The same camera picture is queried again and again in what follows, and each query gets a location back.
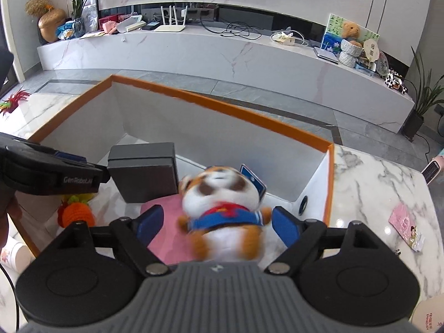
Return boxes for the orange crochet fruit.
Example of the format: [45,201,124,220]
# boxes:
[57,194,97,228]

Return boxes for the white open tray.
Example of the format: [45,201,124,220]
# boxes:
[116,16,147,33]

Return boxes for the black picture frame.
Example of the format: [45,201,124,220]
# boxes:
[81,0,99,21]

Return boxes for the decorated plate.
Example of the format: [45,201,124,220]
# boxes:
[376,50,394,77]

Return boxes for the white remote control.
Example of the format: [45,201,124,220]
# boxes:
[421,156,444,185]

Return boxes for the brown white plush dog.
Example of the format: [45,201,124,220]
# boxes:
[177,164,273,261]

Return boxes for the pink cloth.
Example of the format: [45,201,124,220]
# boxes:
[140,194,209,266]

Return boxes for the white marble television cabinet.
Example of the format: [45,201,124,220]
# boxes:
[36,2,415,134]

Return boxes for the grey laptop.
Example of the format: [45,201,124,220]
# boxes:
[314,46,340,64]

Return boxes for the potted plant black pot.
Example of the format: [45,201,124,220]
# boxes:
[399,45,444,143]

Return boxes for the golden vase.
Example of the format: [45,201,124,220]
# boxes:
[37,7,67,43]

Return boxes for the grey box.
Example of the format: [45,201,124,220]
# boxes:
[107,142,179,203]

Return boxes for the dried flower bunch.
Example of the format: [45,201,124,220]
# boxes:
[24,0,52,17]

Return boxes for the black cables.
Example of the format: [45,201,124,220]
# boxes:
[199,21,262,40]

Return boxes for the round paper fan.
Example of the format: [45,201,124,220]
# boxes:
[361,38,380,64]

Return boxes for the beige round lid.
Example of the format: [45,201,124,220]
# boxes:
[411,295,444,333]

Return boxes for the white cream tube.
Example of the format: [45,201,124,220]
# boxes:
[0,238,35,271]

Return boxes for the orange cardboard box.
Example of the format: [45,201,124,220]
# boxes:
[21,74,335,261]

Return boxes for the green blue painting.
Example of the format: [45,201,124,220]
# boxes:
[321,13,380,56]

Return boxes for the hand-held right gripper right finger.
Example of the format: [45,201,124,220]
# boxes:
[264,206,392,274]

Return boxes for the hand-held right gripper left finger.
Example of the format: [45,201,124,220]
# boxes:
[52,205,176,275]

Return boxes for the white power strip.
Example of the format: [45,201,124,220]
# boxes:
[271,29,309,47]

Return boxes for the brown teddy bear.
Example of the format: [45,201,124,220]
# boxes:
[340,21,363,40]

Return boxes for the person's left hand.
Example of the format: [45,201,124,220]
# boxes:
[0,197,20,248]

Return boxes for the pink printed card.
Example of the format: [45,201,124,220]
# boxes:
[388,204,425,252]

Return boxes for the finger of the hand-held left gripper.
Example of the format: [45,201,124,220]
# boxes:
[53,150,112,185]

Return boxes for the cow figurines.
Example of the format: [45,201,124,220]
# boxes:
[384,69,410,94]

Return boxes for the white router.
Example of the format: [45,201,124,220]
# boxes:
[153,4,190,33]

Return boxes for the red feather toy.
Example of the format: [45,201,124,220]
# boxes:
[0,89,31,116]

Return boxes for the blue snack bag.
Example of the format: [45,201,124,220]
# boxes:
[55,21,75,40]

